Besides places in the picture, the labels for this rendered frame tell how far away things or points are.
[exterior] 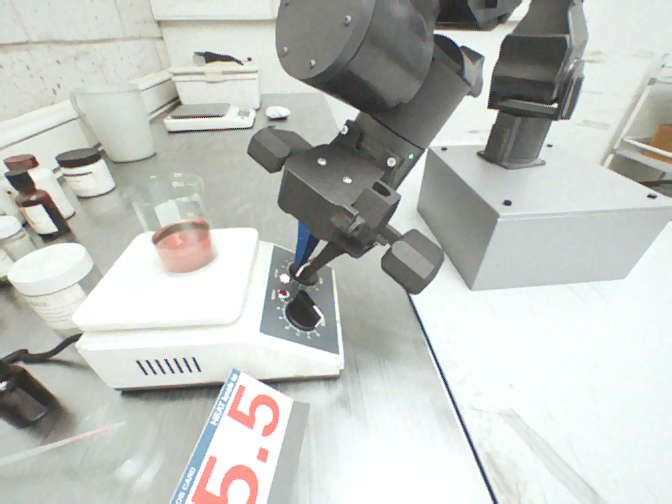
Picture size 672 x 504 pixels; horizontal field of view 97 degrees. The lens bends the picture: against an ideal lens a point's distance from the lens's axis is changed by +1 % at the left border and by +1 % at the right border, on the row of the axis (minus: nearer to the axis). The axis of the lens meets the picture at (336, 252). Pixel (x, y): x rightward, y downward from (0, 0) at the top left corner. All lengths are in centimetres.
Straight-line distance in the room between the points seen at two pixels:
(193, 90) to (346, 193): 116
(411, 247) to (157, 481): 24
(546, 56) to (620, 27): 184
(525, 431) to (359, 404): 13
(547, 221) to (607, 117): 204
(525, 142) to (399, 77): 31
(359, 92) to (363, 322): 23
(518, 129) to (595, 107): 187
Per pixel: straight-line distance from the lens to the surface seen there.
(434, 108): 22
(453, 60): 23
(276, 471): 26
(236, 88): 129
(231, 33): 165
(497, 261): 38
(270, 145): 26
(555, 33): 42
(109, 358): 29
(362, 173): 20
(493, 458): 29
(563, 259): 43
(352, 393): 29
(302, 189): 18
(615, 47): 226
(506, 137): 45
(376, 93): 18
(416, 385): 30
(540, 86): 43
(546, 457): 31
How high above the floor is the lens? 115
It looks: 37 degrees down
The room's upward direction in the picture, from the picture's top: straight up
